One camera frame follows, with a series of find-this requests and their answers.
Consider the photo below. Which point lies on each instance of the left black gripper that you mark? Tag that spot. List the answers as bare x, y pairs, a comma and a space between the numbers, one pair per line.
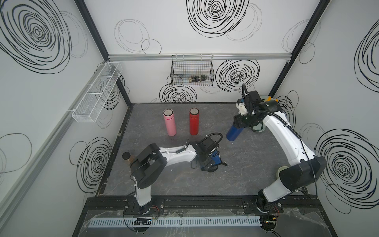
209, 161

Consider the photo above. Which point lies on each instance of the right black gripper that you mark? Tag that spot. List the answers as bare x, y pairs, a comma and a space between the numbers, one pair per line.
241, 121

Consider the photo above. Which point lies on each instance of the blue cloth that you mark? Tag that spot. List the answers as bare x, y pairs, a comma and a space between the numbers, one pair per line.
216, 159

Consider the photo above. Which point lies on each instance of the blue thermos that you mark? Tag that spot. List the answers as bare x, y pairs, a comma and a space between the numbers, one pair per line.
234, 133

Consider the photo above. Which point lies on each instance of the red thermos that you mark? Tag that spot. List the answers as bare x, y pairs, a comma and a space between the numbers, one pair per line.
194, 121

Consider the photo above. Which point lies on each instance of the pink thermos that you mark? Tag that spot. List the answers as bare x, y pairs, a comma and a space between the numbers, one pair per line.
170, 123

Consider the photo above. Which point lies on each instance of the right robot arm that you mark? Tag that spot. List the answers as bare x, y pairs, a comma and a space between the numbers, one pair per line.
305, 167

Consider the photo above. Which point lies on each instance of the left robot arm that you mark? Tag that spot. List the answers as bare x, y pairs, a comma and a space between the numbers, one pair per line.
150, 163

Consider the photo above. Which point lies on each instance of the mint green toaster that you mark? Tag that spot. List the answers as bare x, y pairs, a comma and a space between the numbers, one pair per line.
261, 127

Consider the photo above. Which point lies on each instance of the small brown jar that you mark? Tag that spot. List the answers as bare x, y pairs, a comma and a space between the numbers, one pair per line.
128, 158

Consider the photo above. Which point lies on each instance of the white mesh shelf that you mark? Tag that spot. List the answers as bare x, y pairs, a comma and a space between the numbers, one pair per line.
98, 92

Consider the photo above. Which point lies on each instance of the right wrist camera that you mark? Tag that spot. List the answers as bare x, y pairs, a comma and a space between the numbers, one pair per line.
242, 110

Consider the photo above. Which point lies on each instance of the object in wire basket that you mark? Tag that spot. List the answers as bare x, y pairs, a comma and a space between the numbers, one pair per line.
197, 78

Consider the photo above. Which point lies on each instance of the black wire basket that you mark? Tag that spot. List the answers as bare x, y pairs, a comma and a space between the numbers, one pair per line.
185, 65

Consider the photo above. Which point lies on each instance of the white slotted cable duct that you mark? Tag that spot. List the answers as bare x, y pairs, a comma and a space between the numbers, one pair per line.
215, 221

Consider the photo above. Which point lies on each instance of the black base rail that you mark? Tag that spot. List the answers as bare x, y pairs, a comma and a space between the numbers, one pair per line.
251, 204

